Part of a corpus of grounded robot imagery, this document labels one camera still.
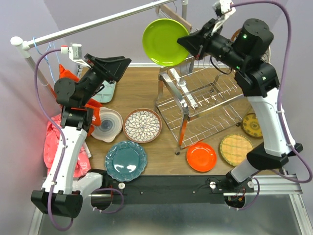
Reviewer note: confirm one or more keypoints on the pink plastic bag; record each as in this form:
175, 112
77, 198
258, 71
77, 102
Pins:
50, 148

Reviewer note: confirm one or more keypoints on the orange oven mitt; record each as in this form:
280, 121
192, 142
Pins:
92, 103

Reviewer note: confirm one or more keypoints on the teal scalloped plate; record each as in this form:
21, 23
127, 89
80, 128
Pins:
125, 161

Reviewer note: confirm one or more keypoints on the wooden clip hanger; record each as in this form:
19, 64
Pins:
164, 11

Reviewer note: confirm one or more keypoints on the yellow patterned dark plate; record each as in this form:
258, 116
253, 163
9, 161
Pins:
251, 126

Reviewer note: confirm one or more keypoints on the woven bamboo plate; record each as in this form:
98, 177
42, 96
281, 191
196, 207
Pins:
234, 148

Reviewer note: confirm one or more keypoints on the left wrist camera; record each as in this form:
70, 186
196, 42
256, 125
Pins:
75, 54

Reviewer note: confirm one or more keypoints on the orange plate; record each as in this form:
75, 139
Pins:
201, 157

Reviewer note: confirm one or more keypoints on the light blue divided tray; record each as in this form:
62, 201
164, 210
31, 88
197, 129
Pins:
105, 95

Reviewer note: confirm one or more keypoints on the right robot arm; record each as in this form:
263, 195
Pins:
260, 85

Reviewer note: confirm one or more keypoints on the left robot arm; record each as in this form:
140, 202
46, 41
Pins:
60, 194

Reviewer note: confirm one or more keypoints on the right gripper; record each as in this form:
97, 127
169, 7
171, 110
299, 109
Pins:
197, 43

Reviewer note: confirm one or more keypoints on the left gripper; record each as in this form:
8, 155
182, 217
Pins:
111, 70

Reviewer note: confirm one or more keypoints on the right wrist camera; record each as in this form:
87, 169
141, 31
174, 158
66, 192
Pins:
224, 11

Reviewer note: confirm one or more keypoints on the lime green plate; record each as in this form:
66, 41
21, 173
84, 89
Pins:
159, 41

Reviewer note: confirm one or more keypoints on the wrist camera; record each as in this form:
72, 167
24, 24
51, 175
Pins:
224, 11
75, 54

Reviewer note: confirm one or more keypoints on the white clothes rail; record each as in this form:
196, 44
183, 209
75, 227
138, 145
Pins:
23, 46

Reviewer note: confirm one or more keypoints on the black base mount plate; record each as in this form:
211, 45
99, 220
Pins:
181, 189

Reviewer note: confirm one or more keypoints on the metal dish rack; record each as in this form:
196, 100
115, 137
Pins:
197, 99

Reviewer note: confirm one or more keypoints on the large floral plate brown rim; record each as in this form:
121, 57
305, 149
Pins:
258, 51

